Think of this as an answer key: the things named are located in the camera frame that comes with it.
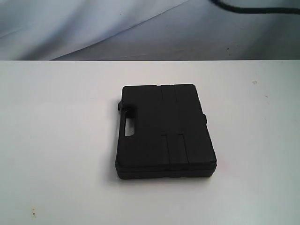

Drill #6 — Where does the black plastic carrying case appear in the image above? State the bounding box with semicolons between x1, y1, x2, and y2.
115;84;217;180

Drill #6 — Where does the black cable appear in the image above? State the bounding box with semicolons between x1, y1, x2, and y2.
210;0;300;14

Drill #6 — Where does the white backdrop cloth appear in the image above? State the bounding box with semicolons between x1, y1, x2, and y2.
0;0;300;61

